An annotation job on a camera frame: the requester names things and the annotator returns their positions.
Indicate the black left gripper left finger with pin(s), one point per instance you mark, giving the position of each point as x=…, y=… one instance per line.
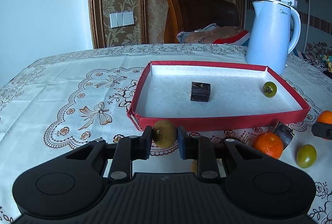
x=145, y=143

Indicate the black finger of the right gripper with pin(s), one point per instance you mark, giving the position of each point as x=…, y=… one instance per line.
x=322, y=130

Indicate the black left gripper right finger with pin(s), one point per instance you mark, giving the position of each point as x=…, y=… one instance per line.
x=186, y=144

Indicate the brown longan fruit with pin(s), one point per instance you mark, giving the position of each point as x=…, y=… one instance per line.
x=194, y=166
x=165, y=134

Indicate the orange tangerine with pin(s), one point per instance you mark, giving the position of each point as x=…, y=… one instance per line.
x=269, y=143
x=325, y=117

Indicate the green cherry tomato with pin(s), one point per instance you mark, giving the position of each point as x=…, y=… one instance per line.
x=269, y=89

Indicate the dark sugarcane piece on table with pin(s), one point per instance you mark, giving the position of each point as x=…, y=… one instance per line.
x=284, y=133

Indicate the dark sugarcane piece in tray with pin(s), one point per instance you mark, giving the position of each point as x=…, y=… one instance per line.
x=200, y=92

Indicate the red shallow tray box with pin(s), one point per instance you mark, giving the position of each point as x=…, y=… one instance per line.
x=236, y=98

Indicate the white electric kettle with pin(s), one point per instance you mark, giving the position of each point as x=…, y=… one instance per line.
x=274, y=35

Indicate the pink pillow on bed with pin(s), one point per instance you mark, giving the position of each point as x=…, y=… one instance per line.
x=214, y=34

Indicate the white wall switch panel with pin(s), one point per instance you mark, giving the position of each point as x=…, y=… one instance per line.
x=120, y=19

